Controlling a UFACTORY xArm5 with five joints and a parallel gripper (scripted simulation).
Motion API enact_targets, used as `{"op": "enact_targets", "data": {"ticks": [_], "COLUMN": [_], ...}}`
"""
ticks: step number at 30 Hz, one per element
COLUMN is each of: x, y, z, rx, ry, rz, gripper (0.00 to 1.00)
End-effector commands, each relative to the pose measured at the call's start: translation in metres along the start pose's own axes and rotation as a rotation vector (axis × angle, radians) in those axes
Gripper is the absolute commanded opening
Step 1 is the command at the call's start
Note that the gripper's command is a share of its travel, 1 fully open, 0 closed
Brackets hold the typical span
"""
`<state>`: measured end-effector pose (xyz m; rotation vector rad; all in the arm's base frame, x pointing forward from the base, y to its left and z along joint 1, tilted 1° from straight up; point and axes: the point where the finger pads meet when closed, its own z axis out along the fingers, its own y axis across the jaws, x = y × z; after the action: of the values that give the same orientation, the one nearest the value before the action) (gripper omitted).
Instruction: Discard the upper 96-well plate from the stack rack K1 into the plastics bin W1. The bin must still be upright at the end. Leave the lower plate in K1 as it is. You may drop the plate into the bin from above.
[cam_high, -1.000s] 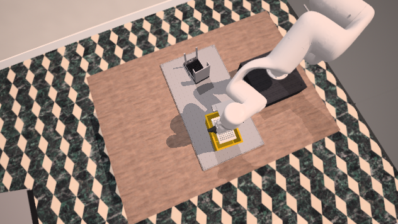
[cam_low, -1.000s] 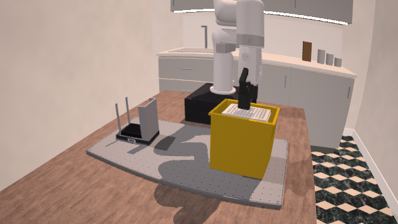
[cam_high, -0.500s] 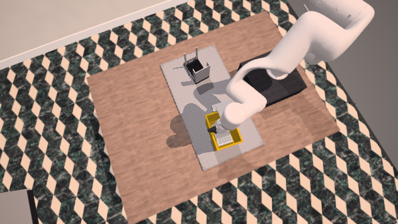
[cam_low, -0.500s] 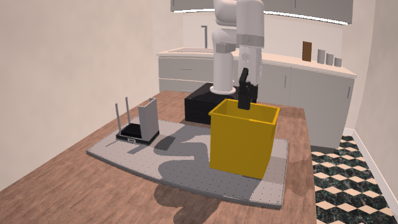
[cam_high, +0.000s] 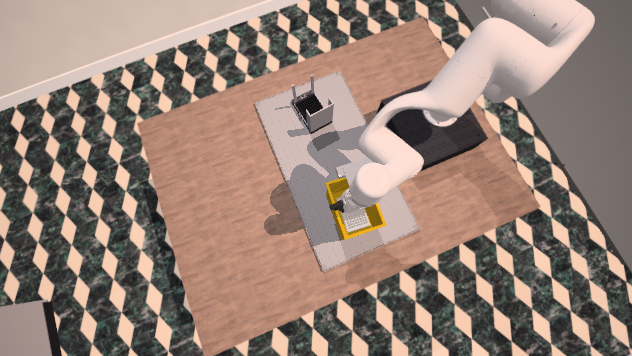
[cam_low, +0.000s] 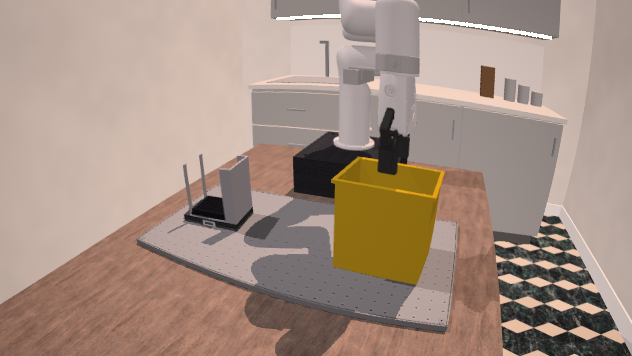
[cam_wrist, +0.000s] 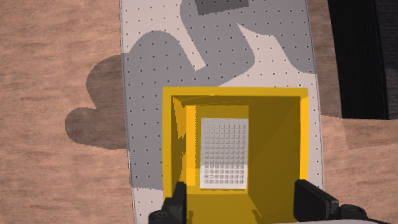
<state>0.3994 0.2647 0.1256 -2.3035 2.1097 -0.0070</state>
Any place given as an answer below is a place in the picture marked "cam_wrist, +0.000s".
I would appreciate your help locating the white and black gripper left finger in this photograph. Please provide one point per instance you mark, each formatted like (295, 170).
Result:
(174, 209)

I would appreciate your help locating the white well plate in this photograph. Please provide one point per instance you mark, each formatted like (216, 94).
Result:
(234, 136)

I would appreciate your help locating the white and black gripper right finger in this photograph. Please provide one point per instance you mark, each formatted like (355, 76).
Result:
(313, 204)

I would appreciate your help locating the yellow open-top bin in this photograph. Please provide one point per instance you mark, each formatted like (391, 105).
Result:
(277, 151)

